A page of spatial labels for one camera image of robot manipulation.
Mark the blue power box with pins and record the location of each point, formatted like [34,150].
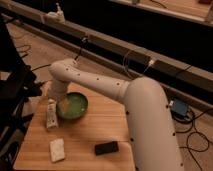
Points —
[178,107]

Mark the black chair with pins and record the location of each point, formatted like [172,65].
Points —
[14,92]

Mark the tan suction gripper tip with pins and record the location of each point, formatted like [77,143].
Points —
[63,105]

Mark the white object on rail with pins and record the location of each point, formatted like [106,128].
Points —
[58,15]

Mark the black smartphone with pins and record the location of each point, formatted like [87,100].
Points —
[105,148]

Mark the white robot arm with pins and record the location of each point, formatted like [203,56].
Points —
[152,135]

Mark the long metal rail beam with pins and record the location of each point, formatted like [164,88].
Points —
[174,50]

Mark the green ceramic bowl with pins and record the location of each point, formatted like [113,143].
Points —
[78,105]

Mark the white squeeze bottle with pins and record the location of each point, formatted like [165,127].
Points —
[51,117]

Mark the white sponge block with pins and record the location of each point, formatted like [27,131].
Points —
[57,152]

